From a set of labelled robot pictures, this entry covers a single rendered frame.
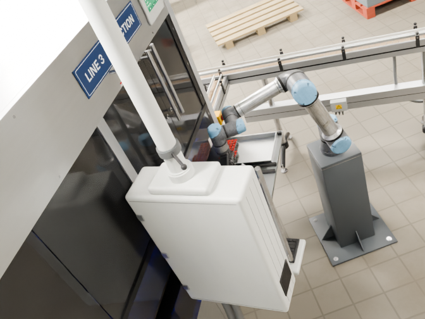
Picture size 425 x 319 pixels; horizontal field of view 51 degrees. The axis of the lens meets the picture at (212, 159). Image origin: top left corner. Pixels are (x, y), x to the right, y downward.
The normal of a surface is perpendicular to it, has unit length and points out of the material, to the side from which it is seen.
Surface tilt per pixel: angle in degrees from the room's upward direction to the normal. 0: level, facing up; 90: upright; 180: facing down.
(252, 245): 90
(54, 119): 90
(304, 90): 83
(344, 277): 0
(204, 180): 0
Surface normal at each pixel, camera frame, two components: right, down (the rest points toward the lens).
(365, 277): -0.33, -0.72
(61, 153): 0.92, -0.10
